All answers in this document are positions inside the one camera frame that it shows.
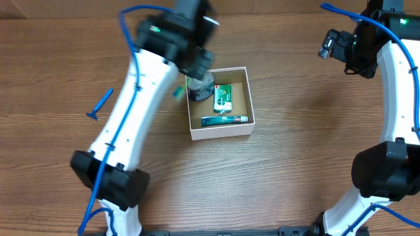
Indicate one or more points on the blue disposable razor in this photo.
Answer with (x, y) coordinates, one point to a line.
(99, 105)

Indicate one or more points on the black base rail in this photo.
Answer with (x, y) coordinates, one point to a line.
(281, 231)

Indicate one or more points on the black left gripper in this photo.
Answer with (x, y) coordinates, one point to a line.
(199, 65)

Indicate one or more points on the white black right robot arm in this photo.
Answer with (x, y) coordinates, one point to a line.
(386, 41)

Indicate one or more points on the clear sanitizer bottle dark label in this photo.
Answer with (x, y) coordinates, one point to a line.
(199, 90)

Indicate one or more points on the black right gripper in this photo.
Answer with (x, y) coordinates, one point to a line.
(338, 48)

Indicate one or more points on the green white toothbrush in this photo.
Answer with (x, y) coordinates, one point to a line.
(178, 93)

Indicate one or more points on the red green toothpaste tube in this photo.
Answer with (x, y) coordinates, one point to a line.
(223, 120)

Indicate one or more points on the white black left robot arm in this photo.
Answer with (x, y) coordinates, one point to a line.
(168, 44)

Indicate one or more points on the white cardboard box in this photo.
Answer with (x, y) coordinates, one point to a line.
(241, 106)

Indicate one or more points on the green soap bar packet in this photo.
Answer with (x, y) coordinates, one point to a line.
(223, 98)

